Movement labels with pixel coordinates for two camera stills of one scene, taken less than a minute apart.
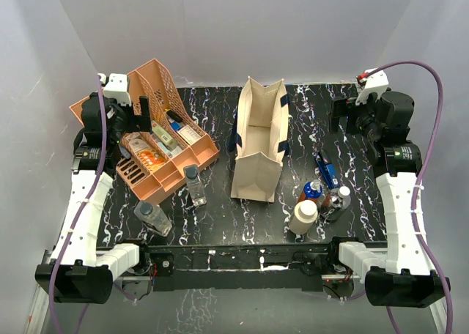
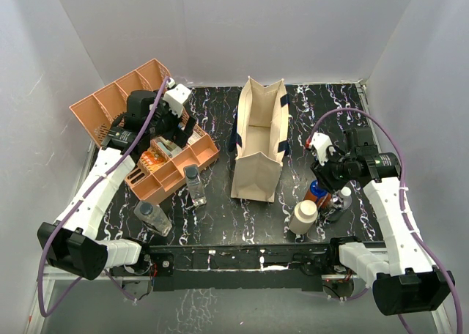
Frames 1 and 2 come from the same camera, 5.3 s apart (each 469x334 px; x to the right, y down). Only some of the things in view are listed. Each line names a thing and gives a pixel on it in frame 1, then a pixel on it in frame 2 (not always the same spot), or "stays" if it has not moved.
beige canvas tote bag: x=259 y=136 stays
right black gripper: x=343 y=108 → x=322 y=175
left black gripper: x=138 y=123 → x=179 y=137
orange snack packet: x=152 y=160 stays
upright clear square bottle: x=195 y=185 stays
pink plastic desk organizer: x=151 y=161 stays
